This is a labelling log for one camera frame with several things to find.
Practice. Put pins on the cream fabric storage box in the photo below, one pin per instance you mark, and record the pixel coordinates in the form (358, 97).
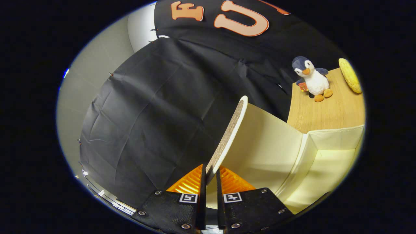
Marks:
(260, 146)

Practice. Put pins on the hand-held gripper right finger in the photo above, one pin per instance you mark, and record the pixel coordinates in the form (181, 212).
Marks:
(250, 208)

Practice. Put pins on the penguin plush toy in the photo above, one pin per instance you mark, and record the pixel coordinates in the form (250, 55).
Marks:
(315, 81)

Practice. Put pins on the yellow bun plush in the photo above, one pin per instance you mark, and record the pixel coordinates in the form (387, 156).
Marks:
(351, 76)

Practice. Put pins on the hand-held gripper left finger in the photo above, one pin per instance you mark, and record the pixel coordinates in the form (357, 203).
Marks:
(169, 208)

